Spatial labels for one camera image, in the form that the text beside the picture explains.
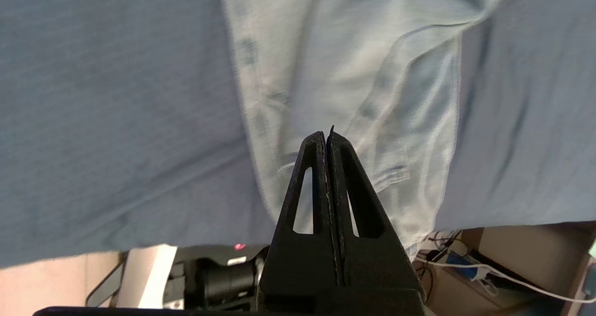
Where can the brown cardboard box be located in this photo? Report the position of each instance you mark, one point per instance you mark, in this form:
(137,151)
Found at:
(535,251)

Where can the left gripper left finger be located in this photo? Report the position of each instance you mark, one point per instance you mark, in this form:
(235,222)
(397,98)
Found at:
(298,260)

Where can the dark blue bed sheet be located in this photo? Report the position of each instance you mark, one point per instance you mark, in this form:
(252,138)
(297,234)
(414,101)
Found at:
(93,97)

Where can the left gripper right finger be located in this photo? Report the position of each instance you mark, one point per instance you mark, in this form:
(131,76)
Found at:
(372,260)

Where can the pale green plastic item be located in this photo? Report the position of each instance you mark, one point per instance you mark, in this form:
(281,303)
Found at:
(591,251)

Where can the blue white power adapter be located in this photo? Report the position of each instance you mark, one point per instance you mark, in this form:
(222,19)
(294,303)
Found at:
(461,265)

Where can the light blue denim shorts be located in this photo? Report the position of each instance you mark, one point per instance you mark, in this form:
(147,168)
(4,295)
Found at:
(326,50)

